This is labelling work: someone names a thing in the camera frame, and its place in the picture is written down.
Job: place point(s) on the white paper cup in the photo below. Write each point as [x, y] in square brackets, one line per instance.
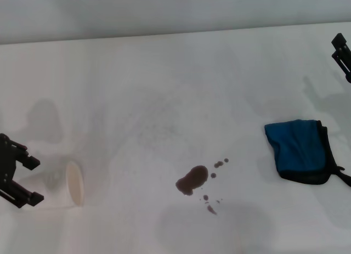
[74, 182]

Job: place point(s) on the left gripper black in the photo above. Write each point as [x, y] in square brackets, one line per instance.
[6, 160]

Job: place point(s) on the blue rag with black trim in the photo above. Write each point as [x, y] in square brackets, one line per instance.
[297, 147]

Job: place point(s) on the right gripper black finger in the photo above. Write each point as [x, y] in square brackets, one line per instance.
[342, 63]

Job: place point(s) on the dark brown liquid stain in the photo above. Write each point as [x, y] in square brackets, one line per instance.
[194, 178]

